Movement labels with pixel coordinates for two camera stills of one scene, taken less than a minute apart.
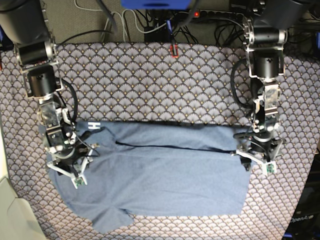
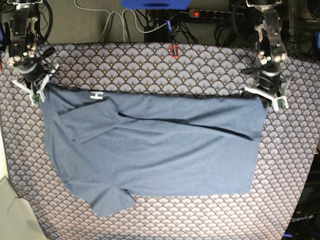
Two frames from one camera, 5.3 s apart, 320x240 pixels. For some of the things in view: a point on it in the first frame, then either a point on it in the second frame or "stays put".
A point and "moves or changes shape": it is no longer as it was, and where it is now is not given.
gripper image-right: x=263 y=141 to x=269 y=80
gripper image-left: x=67 y=155 to x=31 y=67
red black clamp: x=173 y=56 stays put
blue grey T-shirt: x=140 y=168 moves or changes shape
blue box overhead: x=155 y=4 stays put
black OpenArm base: x=305 y=224 stays put
